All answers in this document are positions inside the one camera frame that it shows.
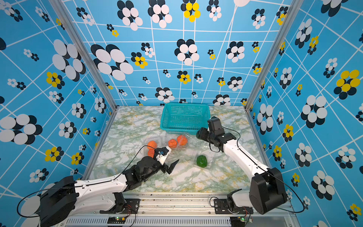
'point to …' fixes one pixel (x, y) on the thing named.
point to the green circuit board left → (116, 220)
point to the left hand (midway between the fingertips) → (174, 153)
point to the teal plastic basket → (185, 118)
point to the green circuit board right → (237, 221)
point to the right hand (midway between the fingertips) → (203, 132)
